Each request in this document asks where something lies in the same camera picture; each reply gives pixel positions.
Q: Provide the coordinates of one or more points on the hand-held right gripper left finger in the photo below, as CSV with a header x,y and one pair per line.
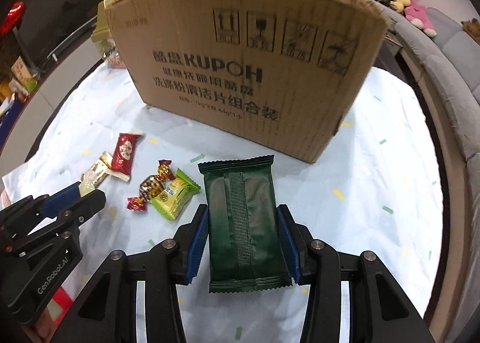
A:
x,y
198,241

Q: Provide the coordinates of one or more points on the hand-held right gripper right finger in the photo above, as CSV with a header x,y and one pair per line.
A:
x,y
288,241

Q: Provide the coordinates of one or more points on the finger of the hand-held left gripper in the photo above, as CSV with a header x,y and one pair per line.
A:
x,y
90,206
60,198

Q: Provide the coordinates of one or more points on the gold candy packet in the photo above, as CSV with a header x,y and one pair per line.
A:
x,y
95,174

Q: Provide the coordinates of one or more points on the dark green snack packet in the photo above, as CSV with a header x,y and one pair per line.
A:
x,y
243,223

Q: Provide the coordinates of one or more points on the brown cardboard box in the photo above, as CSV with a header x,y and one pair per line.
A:
x,y
243,65

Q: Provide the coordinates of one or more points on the colourful patterned blanket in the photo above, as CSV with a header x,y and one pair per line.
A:
x,y
66,300

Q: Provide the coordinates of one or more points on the light green snack packet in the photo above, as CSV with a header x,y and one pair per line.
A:
x,y
174,196

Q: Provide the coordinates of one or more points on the red candy packet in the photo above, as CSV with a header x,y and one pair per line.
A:
x,y
123,155

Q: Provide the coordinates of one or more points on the brown twisted candy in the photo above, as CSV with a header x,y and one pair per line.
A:
x,y
152,185

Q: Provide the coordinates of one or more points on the light blue speckled cloth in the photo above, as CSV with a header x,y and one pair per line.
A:
x,y
375,177

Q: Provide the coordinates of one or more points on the grey television cabinet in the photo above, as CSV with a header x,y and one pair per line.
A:
x,y
63,72

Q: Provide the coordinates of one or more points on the yellow-green snack box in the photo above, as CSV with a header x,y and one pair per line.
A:
x,y
23,76

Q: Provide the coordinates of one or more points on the red heart balloon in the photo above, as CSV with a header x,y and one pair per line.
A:
x,y
13,16

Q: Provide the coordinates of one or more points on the large black television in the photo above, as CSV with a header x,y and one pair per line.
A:
x,y
56,9

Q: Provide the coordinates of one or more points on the grey sectional sofa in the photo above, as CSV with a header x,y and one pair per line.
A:
x,y
450,65

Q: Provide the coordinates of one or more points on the pink plush toy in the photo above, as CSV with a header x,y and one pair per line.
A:
x,y
418,14

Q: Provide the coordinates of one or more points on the brown plush toy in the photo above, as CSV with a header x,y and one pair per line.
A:
x,y
472,27

